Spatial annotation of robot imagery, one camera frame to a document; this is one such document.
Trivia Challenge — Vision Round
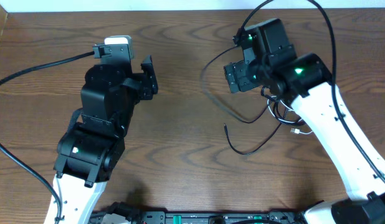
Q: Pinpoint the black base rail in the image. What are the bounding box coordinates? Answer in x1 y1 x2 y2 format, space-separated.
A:
88 202 306 224

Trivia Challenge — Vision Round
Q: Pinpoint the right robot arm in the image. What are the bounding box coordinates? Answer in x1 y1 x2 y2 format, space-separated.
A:
224 19 385 223

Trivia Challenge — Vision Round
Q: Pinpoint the white USB cable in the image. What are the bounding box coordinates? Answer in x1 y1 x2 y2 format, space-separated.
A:
267 95 314 136

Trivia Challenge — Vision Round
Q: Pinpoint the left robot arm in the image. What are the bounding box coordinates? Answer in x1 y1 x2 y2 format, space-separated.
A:
47 55 158 223

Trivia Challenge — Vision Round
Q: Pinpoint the black USB cable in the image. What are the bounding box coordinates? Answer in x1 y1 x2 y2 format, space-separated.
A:
200 45 271 124
222 99 290 156

